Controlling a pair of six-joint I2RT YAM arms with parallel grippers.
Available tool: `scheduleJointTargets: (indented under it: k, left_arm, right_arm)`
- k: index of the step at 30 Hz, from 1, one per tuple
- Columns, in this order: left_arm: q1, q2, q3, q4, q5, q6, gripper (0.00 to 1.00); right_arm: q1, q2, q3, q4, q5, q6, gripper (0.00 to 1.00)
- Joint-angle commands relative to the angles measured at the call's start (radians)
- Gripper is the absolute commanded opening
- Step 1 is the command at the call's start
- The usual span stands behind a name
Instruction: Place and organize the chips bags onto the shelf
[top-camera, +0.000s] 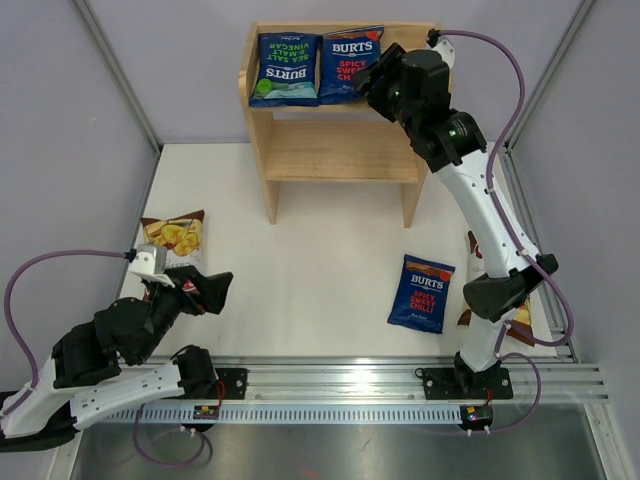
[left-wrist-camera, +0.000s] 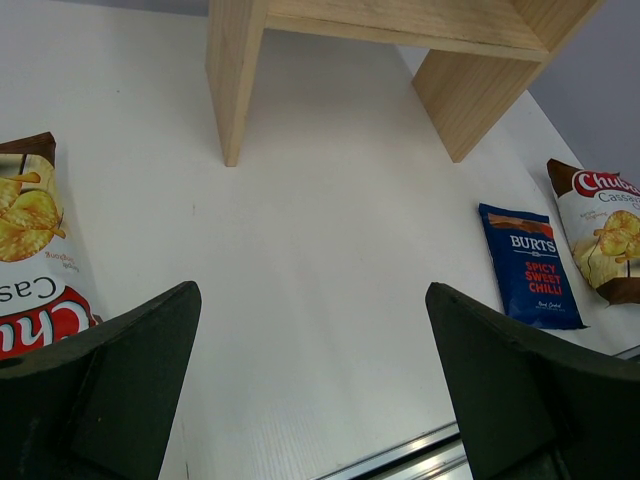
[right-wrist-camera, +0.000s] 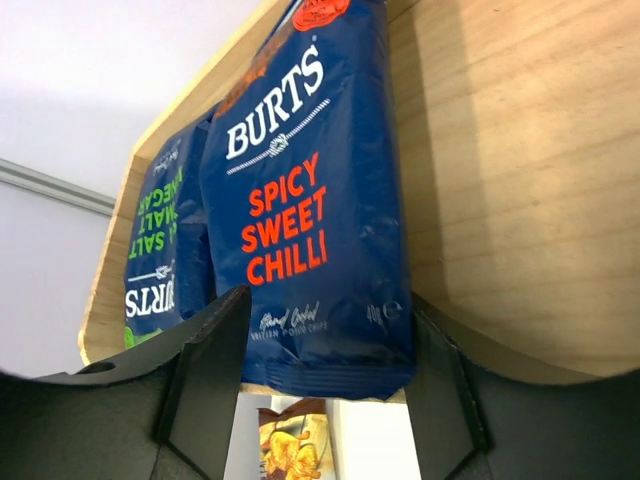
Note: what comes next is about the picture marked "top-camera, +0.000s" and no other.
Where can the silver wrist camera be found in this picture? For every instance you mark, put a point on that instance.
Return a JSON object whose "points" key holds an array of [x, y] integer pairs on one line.
{"points": [[439, 43], [148, 263]]}

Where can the grey aluminium frame post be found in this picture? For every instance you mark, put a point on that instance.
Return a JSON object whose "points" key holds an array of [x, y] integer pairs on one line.
{"points": [[105, 50], [573, 29]]}

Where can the blue Burts spicy chilli bag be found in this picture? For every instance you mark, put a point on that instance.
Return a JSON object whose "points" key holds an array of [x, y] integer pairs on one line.
{"points": [[343, 54]]}

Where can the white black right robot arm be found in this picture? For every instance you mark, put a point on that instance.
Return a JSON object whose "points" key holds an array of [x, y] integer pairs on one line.
{"points": [[411, 88]]}

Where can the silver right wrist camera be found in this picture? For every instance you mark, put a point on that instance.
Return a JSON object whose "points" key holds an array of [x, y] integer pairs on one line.
{"points": [[439, 43]]}

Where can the grey aluminium frame post left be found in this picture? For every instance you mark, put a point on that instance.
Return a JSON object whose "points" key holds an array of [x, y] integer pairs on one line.
{"points": [[105, 50]]}

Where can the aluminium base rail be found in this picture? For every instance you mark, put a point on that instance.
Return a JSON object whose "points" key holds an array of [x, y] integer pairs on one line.
{"points": [[394, 392]]}

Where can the wooden two-tier shelf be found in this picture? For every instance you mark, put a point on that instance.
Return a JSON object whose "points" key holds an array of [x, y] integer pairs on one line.
{"points": [[329, 143]]}

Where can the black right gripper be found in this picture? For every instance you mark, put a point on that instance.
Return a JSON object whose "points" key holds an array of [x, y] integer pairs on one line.
{"points": [[389, 67]]}

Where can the brown Chuba cassava chips bag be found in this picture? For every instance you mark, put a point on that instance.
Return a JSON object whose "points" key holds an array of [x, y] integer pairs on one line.
{"points": [[182, 236]]}

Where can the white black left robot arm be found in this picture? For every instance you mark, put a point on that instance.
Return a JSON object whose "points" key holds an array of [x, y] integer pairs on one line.
{"points": [[79, 383]]}

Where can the blue Burts sea salt bag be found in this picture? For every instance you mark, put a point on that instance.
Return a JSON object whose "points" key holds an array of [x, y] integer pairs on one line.
{"points": [[287, 70]]}

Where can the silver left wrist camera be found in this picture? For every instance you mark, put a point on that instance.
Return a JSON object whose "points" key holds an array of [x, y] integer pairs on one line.
{"points": [[148, 263]]}

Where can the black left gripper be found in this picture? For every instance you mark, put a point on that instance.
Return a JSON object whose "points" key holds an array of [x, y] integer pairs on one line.
{"points": [[213, 289]]}

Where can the grey aluminium frame post right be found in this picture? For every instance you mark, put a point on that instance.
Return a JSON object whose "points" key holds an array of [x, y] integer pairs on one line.
{"points": [[573, 29]]}

